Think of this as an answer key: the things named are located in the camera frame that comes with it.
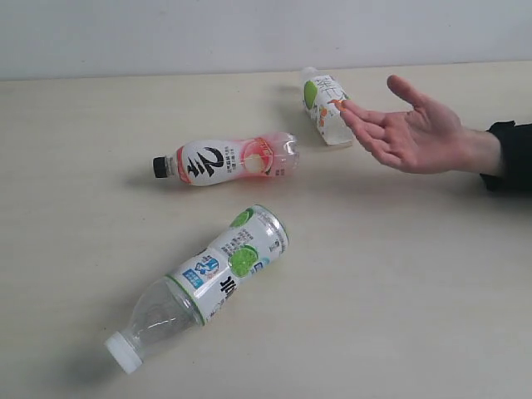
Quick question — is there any person's open bare hand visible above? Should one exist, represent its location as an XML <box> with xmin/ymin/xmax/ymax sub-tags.
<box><xmin>339</xmin><ymin>75</ymin><xmax>503</xmax><ymax>176</ymax></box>

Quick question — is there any green orange tea bottle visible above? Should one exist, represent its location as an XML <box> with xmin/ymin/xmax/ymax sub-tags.
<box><xmin>300</xmin><ymin>66</ymin><xmax>354</xmax><ymax>147</ymax></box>

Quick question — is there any lime label water bottle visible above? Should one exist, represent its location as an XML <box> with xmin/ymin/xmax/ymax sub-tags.
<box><xmin>105</xmin><ymin>204</ymin><xmax>289</xmax><ymax>374</ymax></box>

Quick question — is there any pink peach soda bottle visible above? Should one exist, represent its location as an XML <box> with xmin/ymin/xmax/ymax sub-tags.
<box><xmin>152</xmin><ymin>132</ymin><xmax>299</xmax><ymax>187</ymax></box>

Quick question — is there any black sleeved forearm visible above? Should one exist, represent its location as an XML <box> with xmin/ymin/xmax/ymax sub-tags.
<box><xmin>480</xmin><ymin>121</ymin><xmax>531</xmax><ymax>194</ymax></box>

